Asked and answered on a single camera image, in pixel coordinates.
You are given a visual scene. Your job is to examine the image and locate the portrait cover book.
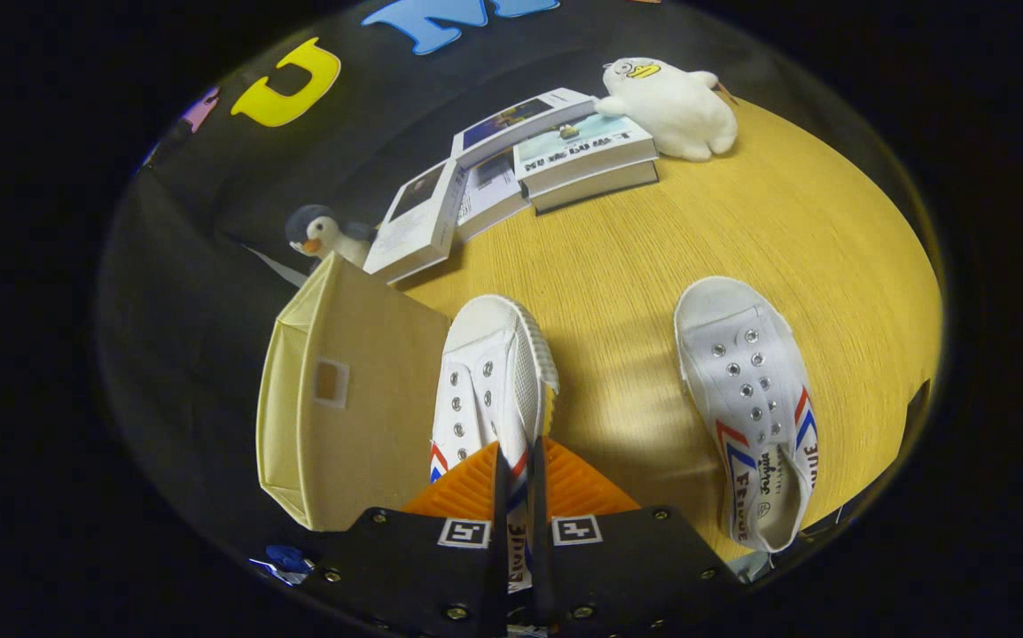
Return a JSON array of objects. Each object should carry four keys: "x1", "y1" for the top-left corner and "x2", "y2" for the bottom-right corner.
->
[{"x1": 363, "y1": 158, "x2": 468, "y2": 286}]

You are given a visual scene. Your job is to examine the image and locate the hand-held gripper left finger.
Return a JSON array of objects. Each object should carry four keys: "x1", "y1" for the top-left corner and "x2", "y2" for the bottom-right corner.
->
[{"x1": 303, "y1": 440, "x2": 512, "y2": 638}]

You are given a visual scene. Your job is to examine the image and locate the blue lit screen device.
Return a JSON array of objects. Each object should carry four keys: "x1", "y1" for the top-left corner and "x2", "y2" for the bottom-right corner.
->
[{"x1": 250, "y1": 543, "x2": 317, "y2": 586}]

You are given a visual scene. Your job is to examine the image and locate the white canvas shoe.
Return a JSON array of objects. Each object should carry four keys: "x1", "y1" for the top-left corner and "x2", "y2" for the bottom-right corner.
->
[
  {"x1": 427, "y1": 294, "x2": 561, "y2": 595},
  {"x1": 673, "y1": 276, "x2": 821, "y2": 555}
]

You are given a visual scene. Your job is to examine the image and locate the white duck plush toy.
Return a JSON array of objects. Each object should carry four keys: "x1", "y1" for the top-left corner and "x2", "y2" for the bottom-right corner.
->
[{"x1": 593, "y1": 57, "x2": 740, "y2": 162}]

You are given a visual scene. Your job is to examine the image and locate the blue picture cover book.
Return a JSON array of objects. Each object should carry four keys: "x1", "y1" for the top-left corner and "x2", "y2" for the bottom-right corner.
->
[{"x1": 449, "y1": 87, "x2": 599, "y2": 171}]

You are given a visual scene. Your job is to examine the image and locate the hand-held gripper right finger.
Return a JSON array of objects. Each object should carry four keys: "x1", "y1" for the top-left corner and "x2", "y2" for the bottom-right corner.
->
[{"x1": 527, "y1": 437, "x2": 747, "y2": 638}]

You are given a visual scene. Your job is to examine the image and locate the teal cover book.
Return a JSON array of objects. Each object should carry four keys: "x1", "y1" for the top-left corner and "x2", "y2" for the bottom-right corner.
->
[{"x1": 511, "y1": 113, "x2": 659, "y2": 198}]

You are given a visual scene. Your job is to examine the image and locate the beige fabric storage box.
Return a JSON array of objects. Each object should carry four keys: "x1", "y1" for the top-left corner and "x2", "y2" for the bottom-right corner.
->
[{"x1": 256, "y1": 253, "x2": 452, "y2": 533}]

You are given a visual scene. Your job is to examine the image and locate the plain thick book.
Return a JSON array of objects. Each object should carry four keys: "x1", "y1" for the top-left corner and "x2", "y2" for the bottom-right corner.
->
[{"x1": 527, "y1": 159, "x2": 660, "y2": 214}]

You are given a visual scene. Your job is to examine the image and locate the white text cover book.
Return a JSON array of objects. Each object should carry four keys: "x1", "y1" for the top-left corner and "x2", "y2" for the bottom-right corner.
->
[{"x1": 454, "y1": 151, "x2": 532, "y2": 242}]

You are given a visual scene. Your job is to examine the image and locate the penguin plush toy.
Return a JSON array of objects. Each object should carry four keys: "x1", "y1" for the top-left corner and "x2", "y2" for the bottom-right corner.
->
[{"x1": 285, "y1": 205, "x2": 378, "y2": 267}]

